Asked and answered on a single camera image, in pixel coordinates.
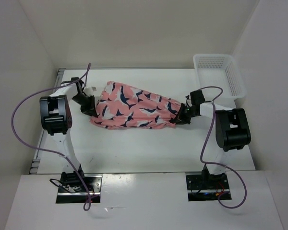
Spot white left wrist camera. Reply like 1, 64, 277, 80
84, 86, 96, 95

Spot white plastic mesh basket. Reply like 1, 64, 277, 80
193, 54, 247, 100

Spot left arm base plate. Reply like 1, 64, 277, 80
56, 174, 102, 204

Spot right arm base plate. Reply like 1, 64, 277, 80
185, 172, 231, 202

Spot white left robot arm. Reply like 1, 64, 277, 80
39, 77, 98, 193

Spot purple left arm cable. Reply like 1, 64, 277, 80
11, 63, 99, 211

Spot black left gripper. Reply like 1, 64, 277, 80
72, 93, 98, 118

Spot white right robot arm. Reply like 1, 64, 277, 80
170, 86, 251, 189

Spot pink shark print shorts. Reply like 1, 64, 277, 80
91, 81, 181, 130

